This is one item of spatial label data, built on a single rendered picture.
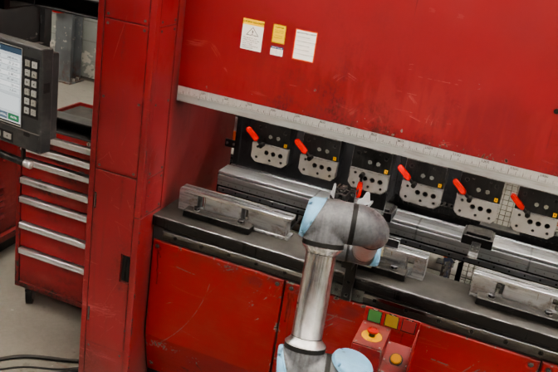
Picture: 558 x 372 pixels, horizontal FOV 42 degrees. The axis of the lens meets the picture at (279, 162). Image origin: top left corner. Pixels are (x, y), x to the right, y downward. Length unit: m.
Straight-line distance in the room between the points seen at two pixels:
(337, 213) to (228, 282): 1.10
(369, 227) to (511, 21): 0.93
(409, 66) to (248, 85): 0.62
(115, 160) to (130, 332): 0.75
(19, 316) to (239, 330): 1.35
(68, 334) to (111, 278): 0.77
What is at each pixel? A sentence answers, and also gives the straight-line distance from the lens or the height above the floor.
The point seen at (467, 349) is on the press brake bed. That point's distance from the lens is 2.82.
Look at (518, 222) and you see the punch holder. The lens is 2.70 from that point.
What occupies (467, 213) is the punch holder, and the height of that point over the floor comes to 1.19.
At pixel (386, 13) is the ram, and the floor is 1.83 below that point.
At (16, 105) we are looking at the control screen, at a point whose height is 1.38.
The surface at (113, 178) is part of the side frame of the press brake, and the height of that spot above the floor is 1.03.
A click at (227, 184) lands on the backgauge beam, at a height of 0.93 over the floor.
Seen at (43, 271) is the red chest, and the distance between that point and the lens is 3.88.
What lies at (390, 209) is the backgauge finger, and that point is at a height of 1.03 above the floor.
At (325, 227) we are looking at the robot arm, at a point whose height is 1.34.
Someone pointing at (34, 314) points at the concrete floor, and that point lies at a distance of 4.01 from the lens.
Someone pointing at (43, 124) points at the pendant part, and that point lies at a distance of 2.54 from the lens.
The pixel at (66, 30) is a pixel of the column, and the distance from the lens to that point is 8.07.
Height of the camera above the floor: 2.15
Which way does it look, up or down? 20 degrees down
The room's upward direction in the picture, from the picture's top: 8 degrees clockwise
